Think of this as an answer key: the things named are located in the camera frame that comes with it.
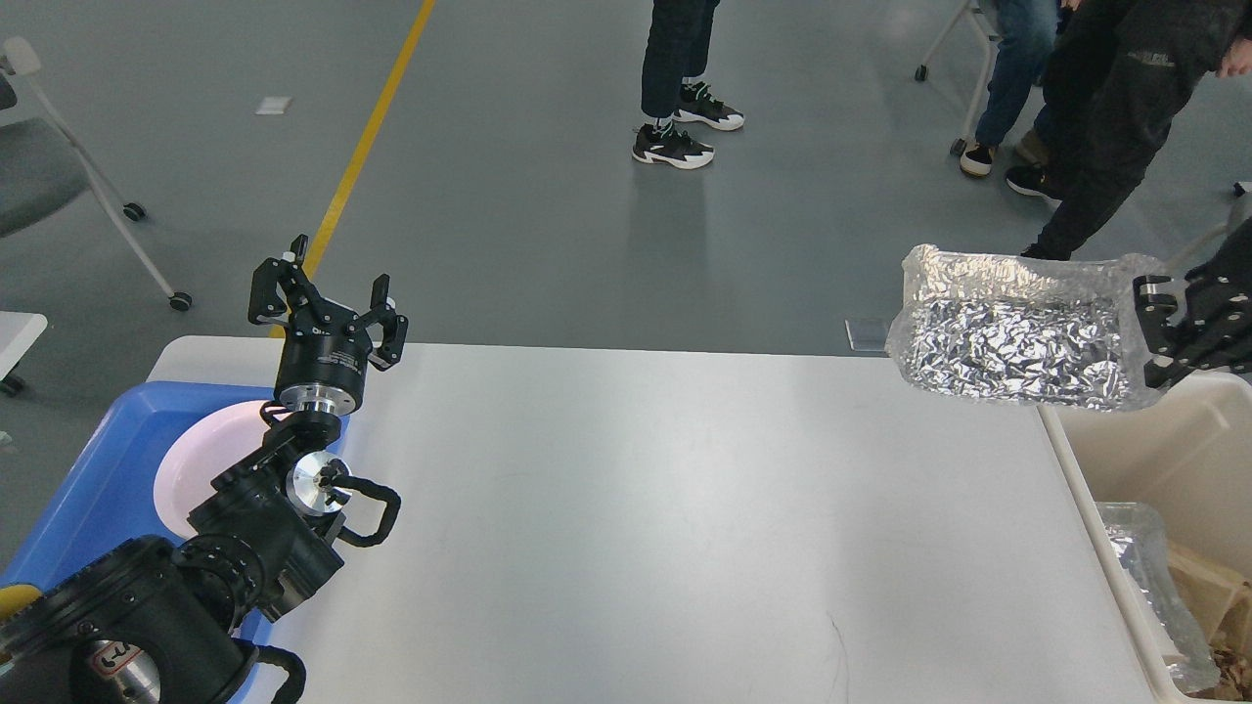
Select aluminium foil bag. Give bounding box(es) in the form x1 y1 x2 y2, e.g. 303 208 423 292
885 244 1164 412

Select white plastic bin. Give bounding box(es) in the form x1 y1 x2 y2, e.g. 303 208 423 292
1039 373 1251 703

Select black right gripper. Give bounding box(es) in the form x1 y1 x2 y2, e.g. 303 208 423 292
1133 220 1251 390

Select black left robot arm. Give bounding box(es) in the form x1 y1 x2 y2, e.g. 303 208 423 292
3 236 408 703

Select grey office chair left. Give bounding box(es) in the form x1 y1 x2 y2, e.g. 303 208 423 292
1 36 193 312

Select brown paper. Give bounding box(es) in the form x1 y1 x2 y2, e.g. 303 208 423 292
1209 638 1251 701

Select blue plastic tray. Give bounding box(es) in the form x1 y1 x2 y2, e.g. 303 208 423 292
0 380 352 700

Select brown paper bag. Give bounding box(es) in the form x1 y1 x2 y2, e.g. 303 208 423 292
1167 541 1251 649

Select pink plate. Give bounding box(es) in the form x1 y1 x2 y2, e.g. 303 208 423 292
151 400 269 540

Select foil bag with paper cup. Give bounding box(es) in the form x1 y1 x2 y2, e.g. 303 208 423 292
1096 501 1219 694

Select walking person dark clothes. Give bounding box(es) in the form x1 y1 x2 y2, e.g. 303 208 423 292
1007 1 1249 261

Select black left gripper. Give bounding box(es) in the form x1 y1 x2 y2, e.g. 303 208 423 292
245 236 409 416

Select teal mug yellow inside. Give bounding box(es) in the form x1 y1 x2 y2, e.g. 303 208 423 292
0 582 43 624

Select white side table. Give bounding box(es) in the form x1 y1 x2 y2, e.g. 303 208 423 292
1 311 48 397

